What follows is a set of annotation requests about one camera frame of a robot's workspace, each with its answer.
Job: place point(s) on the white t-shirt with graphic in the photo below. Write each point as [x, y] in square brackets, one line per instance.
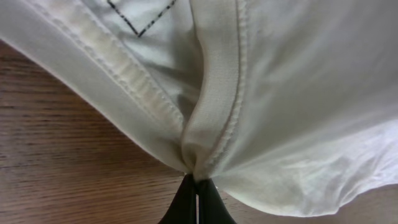
[288, 106]

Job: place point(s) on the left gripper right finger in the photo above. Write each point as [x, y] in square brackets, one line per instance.
[212, 210]

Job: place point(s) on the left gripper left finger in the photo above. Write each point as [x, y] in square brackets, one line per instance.
[183, 209]

